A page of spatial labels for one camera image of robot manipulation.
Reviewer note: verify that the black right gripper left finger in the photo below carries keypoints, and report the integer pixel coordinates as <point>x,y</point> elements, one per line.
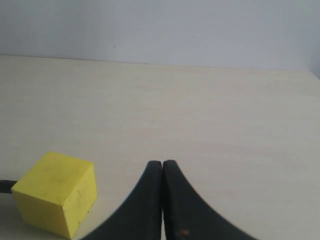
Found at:
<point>140,216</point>

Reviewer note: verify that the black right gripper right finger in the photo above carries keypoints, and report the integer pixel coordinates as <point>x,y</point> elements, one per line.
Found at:
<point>187,216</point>

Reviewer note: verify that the yellow foam cube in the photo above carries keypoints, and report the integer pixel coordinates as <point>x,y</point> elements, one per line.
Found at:
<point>56,194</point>

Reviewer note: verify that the black and white marker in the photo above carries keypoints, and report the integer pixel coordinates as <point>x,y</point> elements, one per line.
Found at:
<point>6,186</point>

